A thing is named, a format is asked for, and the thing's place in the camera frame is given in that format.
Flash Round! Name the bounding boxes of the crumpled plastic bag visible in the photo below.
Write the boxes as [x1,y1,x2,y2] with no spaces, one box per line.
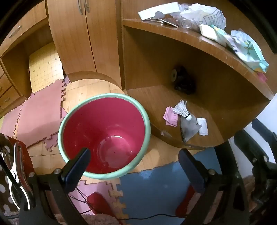
[180,3,226,33]

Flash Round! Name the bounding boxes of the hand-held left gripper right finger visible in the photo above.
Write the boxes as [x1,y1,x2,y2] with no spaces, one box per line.
[178,148,249,225]

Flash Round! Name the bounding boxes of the red bin with green rim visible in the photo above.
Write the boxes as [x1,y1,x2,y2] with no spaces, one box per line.
[58,93,151,179]

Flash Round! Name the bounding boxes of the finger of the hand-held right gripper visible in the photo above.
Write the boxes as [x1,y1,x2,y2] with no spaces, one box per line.
[234,129,269,167]
[251,118,277,156]

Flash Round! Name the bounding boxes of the green and white cardboard box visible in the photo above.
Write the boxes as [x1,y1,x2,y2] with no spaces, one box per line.
[138,2,182,21]

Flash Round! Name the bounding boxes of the clear plastic bottle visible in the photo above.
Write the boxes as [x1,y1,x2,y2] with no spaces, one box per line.
[176,18,195,29]

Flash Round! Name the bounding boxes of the pink paper slip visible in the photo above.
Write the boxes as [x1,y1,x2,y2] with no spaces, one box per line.
[163,106,179,126]

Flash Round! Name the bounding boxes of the silver metal clip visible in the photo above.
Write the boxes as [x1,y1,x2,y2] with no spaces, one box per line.
[149,18,178,28]

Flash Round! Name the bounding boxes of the wooden cupboard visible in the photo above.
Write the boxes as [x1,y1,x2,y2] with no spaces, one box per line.
[46,0,122,89]

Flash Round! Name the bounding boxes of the light blue white packet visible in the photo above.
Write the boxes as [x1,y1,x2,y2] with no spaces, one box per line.
[225,30,269,73]

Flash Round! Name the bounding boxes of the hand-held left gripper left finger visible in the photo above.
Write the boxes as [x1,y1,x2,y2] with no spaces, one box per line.
[28,148,91,225]

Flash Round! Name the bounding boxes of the grey pouch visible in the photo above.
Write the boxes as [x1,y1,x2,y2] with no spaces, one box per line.
[179,116,203,142]

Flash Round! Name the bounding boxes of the teal patterned packet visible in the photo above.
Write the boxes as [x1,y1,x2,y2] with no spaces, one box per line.
[211,25,230,47]

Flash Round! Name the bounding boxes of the white shuttlecock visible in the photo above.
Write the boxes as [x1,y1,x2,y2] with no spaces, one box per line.
[172,100,192,121]

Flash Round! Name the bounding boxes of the small white packet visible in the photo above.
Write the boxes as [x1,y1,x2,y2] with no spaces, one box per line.
[196,117,208,136]

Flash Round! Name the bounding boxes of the wooden corner shelf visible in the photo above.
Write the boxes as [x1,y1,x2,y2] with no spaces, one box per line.
[120,0,275,151]

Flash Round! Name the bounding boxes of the lilac foam mat tile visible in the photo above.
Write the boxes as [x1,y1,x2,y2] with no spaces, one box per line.
[44,133,68,154]

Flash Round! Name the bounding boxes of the black round device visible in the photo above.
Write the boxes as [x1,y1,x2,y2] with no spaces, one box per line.
[171,64,196,94]

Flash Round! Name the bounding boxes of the pink foam mat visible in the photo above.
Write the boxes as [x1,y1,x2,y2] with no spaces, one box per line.
[0,79,71,154]

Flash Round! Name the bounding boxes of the metal spring clamp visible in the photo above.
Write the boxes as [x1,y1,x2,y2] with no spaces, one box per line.
[0,142,36,211]

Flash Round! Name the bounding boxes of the thin black cable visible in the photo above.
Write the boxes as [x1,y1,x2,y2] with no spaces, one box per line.
[69,186,186,220]

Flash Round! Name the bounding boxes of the red slipper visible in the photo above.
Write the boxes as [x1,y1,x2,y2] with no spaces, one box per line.
[175,184,199,217]
[87,192,122,223]

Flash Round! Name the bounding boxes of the light pink foam tile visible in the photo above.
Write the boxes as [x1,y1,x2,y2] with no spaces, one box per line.
[76,177,124,217]

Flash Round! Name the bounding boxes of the wooden drawer cabinet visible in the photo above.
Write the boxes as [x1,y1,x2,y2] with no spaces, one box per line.
[0,0,49,113]

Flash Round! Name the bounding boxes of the pink and white packet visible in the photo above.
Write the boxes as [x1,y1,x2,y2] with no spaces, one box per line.
[256,71,268,82]

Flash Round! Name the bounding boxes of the brown polka dot cloth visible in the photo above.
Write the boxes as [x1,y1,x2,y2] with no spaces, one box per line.
[0,133,35,217]

